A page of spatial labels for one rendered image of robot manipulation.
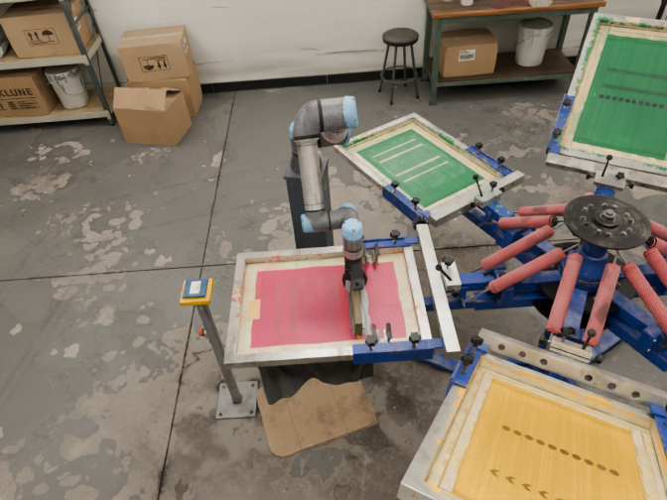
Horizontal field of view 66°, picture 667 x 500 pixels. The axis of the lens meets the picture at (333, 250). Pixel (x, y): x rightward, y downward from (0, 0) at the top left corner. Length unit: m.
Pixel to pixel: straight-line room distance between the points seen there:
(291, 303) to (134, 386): 1.43
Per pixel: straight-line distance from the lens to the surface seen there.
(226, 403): 3.07
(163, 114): 4.99
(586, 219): 2.11
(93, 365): 3.52
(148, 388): 3.28
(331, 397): 2.98
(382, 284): 2.21
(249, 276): 2.30
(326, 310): 2.13
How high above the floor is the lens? 2.62
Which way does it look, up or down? 45 degrees down
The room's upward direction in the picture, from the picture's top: 5 degrees counter-clockwise
